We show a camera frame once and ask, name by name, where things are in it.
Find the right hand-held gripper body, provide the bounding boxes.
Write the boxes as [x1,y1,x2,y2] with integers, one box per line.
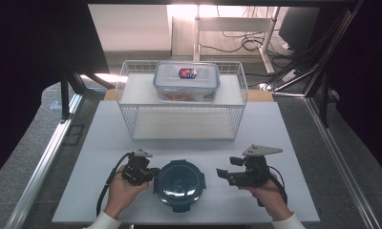
[237,144,285,188]

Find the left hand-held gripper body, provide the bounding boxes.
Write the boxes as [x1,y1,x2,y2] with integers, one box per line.
[121,147,154,187]

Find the dark round food container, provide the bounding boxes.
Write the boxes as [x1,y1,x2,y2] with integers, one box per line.
[152,158,208,214]

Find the white wire shelf rack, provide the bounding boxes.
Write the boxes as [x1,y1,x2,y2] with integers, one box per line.
[115,59,249,142]

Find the clear rectangular food container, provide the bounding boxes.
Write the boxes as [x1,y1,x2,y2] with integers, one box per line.
[152,60,222,104]

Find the person's left hand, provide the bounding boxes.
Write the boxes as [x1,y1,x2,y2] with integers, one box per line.
[103,164,151,220]

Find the person's right hand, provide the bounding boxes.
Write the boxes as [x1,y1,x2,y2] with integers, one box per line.
[239,175,294,222]

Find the black metal stand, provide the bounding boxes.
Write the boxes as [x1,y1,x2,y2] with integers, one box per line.
[263,0,366,129]
[58,68,117,124]

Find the black monitor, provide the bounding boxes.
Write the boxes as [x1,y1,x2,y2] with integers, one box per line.
[278,7,321,53]

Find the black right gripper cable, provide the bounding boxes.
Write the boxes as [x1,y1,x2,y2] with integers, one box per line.
[256,164,289,208]

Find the aluminium rail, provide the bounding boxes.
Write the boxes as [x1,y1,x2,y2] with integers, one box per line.
[304,96,375,229]
[4,93,84,229]

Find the black floor cables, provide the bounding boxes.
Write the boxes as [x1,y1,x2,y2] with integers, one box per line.
[198,5,297,60]

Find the white desk frame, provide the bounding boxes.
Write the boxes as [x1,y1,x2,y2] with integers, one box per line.
[193,4,281,74]

